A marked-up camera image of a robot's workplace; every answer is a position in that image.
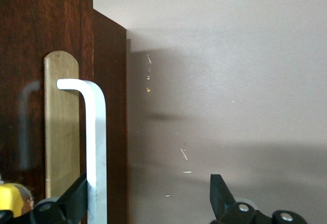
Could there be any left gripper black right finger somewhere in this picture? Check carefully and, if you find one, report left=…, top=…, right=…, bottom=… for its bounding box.
left=209, top=174, right=309, bottom=224

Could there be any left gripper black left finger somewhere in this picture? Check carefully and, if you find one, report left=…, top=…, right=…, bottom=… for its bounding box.
left=0, top=172, right=89, bottom=224

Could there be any white metal drawer handle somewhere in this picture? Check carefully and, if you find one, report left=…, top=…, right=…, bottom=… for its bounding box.
left=56, top=79, right=107, bottom=224

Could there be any wooden drawer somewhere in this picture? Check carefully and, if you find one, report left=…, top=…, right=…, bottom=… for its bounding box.
left=0, top=0, right=94, bottom=224

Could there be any dark brown wooden cabinet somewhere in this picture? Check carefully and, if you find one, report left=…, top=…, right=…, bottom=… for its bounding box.
left=92, top=9, right=128, bottom=224

